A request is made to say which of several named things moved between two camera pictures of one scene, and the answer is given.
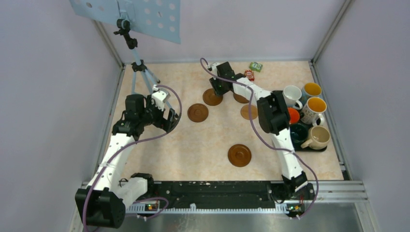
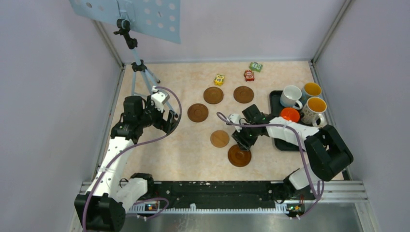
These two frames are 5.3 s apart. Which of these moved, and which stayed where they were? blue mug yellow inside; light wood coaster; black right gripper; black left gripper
Moved: light wood coaster; black right gripper
Stayed: blue mug yellow inside; black left gripper
